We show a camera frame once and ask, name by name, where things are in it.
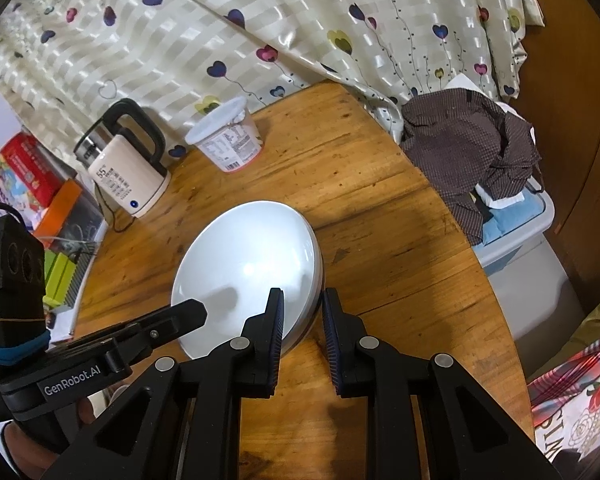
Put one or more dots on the white plastic tub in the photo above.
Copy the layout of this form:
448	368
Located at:
230	145

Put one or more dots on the white folded cloth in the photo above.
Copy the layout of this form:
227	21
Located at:
500	201

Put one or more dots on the brown checked garment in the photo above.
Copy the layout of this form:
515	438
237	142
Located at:
460	150

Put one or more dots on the lime green box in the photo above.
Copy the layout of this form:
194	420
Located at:
60	275

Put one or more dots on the clear plastic container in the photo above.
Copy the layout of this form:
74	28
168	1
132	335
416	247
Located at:
82	230

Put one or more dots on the red printed packet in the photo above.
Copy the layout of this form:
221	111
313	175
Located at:
27	165

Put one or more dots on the cream electric kettle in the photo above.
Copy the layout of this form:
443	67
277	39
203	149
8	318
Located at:
125	180

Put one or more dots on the floral printed bag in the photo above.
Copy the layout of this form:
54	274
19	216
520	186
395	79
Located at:
580	400

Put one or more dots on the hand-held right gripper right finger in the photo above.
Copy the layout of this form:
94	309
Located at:
330	340

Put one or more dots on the light blue cloth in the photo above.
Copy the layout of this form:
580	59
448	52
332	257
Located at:
520	215

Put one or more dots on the heart print curtain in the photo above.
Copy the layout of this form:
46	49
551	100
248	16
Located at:
280	10

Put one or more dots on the person's left hand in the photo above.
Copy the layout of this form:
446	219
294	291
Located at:
25	447

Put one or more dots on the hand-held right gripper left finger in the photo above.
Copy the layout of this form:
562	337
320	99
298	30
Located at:
278	320

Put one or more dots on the large white plate blue print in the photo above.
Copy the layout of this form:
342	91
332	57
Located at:
250	260

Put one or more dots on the orange container lid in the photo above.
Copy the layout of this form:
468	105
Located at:
55	207

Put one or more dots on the pale plastic storage bin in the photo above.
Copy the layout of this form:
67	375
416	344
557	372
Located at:
525	280

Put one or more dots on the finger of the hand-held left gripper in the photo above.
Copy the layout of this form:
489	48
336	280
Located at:
185	310

